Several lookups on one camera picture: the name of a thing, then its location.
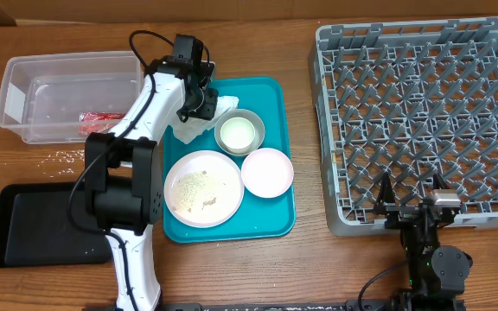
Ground clear plastic bin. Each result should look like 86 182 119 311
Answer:
0 51 144 144

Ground scattered rice grains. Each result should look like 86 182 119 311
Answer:
35 149 85 179

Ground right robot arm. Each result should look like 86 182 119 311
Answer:
365 173 473 310

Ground cardboard backdrop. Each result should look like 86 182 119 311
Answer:
0 0 498 26

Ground black tray bin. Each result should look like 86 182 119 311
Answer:
0 182 112 268

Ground grey bowl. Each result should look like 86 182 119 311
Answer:
214 109 265 156

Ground white plate with crumbs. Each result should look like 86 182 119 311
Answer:
163 150 245 228

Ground white napkin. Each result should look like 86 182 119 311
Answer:
170 96 239 144

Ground red snack wrapper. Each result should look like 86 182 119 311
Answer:
78 111 125 136

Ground pink small bowl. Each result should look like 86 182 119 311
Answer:
241 148 294 199

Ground white cup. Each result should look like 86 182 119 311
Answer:
220 117 255 154

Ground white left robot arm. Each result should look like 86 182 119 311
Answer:
67 35 218 310

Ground grey dishwasher rack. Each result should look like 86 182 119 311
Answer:
309 16 498 236

